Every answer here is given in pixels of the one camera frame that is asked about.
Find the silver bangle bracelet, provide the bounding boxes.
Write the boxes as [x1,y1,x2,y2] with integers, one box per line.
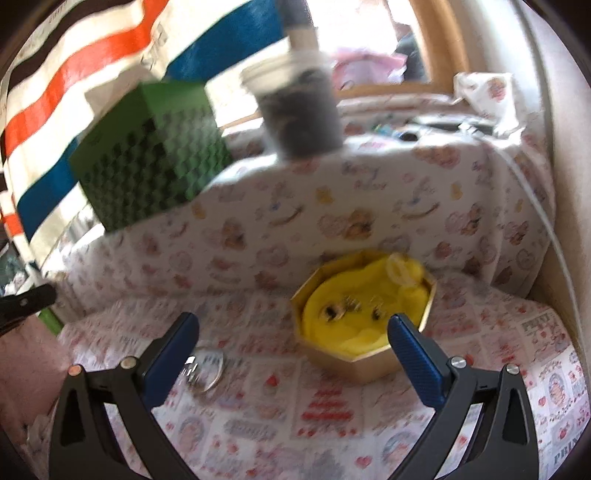
[184,347,228,395]

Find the yellow cloth pouch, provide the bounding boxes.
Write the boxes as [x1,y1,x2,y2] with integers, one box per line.
[301,253,432,359]

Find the gold octagonal jewelry box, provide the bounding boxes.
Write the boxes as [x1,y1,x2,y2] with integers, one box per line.
[290,250,436,384]

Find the grey power bank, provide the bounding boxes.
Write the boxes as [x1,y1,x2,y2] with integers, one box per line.
[408,115,495,134]

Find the baby bear print cloth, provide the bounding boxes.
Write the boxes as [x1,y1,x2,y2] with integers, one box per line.
[59,91,555,319]

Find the striped canvas tote bag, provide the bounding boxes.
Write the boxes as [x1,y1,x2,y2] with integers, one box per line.
[1,1,283,264]

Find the pink garment outside window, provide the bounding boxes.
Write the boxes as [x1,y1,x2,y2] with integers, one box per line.
[332,50,407,91]

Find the clear plastic cup dark contents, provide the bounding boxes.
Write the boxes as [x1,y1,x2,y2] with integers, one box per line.
[240,50,344,160]

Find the white charging cable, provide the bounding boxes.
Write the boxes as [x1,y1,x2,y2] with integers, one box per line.
[461,121,584,342]

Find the wooden window frame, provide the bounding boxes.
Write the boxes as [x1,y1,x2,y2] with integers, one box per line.
[221,0,472,130]

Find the gold cluster earring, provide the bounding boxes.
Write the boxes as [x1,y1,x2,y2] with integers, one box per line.
[344,297,362,312]

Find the green checkered tissue box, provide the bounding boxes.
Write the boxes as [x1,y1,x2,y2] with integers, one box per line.
[69,81,233,232]

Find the pink print bed sheet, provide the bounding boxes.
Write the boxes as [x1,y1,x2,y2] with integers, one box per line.
[27,276,585,480]

